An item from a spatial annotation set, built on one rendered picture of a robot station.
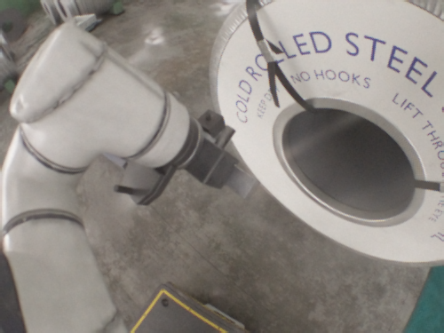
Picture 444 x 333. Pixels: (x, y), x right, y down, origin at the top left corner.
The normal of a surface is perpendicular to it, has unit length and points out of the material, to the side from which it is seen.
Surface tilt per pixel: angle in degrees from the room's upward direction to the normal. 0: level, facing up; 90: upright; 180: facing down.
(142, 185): 25
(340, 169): 2
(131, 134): 86
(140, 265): 0
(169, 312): 0
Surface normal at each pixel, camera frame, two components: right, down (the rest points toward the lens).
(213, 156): -0.42, -0.22
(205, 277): -0.08, -0.48
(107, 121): 0.63, 0.61
